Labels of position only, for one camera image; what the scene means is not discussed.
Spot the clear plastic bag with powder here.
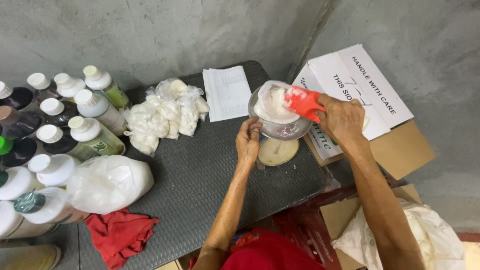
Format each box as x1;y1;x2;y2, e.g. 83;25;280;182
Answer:
253;80;301;125

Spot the white woven sack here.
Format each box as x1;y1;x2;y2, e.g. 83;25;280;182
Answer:
331;202;467;270

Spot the red plastic scoop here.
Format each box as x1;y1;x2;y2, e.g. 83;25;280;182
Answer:
283;86;326;124

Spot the dark red plastic stool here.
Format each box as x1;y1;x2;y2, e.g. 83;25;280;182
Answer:
272;186;361;270

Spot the person's red clothing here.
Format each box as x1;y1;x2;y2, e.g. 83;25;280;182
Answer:
188;228;326;270

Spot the large white powder bag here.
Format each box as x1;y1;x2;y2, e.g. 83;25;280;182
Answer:
66;155;155;215

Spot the brown cardboard box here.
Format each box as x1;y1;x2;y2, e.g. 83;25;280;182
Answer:
303;119;437;181

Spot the heap of small filled bags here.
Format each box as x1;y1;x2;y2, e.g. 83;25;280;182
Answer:
123;77;210;157

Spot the open brown carton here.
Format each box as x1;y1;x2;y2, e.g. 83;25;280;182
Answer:
319;183;423;270

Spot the crumpled clear plastic wrap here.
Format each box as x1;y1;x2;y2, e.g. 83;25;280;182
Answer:
322;166;342;193

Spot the red cloth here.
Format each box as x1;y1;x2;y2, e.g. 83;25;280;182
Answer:
85;208;160;270

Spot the kitchen scale with cream dial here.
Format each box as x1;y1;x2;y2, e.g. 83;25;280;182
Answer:
257;137;300;167

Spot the person's right hand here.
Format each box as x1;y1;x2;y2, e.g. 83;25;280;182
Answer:
316;94;367;148

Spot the metal scale bowl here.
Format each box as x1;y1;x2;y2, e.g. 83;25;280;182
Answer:
248;86;313;141

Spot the white printed cardboard box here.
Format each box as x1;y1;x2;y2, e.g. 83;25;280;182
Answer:
292;44;415;161

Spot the stack of white paper sheets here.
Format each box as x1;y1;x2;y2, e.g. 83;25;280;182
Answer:
202;65;253;123

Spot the cluster of plastic bottles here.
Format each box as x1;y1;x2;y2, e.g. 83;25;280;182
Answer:
0;65;132;241

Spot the person's left hand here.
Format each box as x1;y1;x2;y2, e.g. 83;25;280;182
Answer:
235;116;263;170

